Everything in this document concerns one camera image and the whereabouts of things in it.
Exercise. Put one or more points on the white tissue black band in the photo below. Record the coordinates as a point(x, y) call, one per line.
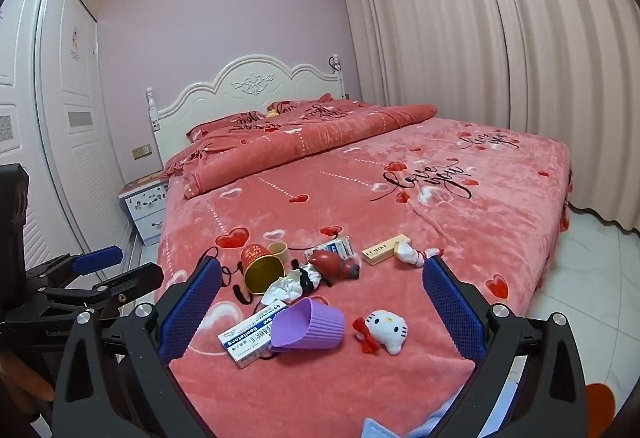
point(290, 285)

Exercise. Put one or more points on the bed with pink printed blanket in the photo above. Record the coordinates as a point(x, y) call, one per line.
point(380, 218)

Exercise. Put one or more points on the white wardrobe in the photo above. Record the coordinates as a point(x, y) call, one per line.
point(65, 93)

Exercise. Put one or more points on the white carved headboard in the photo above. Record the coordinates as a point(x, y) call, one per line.
point(250, 83)

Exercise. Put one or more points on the white Hello Kitty plush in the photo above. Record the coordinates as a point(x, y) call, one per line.
point(387, 328)

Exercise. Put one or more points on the purple ribbed cup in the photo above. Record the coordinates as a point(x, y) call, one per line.
point(315, 325)

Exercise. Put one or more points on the folded pink quilt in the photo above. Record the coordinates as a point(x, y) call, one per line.
point(300, 141)

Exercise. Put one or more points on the beige flat box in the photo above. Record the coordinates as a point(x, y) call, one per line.
point(382, 250)

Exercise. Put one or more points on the person's light blue clothing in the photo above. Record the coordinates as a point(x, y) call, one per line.
point(380, 429)

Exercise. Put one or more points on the red bear toy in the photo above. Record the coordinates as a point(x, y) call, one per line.
point(330, 265)

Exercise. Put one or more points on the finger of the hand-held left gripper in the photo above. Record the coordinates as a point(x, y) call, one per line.
point(97, 259)
point(135, 283)

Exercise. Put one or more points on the pink printed pillow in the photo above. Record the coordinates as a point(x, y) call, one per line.
point(225, 123)
point(310, 106)

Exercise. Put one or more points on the gold wall socket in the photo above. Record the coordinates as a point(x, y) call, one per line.
point(142, 151)

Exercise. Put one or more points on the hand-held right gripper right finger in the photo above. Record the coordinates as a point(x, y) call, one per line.
point(452, 308)

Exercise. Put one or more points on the red cup gold inside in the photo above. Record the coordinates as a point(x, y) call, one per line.
point(255, 258)

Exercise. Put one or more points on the cream curtain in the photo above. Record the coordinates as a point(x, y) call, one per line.
point(475, 43)

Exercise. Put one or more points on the white tissue red tie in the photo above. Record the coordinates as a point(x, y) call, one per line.
point(412, 257)

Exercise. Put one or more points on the white floral nightstand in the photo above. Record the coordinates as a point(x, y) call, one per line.
point(145, 210)

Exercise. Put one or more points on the long white blue box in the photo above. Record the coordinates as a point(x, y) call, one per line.
point(247, 338)

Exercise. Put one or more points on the orange round object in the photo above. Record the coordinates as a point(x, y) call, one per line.
point(600, 410)

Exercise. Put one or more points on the small beige tape roll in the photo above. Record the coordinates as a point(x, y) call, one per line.
point(278, 250)

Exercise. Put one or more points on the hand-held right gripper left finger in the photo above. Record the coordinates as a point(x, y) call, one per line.
point(192, 308)

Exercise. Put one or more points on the person's left hand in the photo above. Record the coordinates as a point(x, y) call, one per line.
point(22, 375)

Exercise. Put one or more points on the small blue white carton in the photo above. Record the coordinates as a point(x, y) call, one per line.
point(336, 245)

